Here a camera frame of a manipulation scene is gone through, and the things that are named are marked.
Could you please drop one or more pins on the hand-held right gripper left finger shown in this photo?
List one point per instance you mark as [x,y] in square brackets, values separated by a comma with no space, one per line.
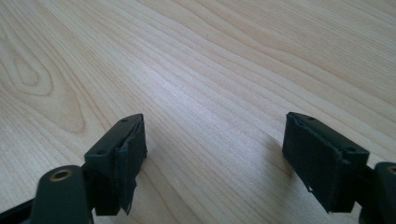
[113,155]

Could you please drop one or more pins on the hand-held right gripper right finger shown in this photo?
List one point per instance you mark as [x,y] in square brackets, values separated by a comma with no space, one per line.
[317,155]

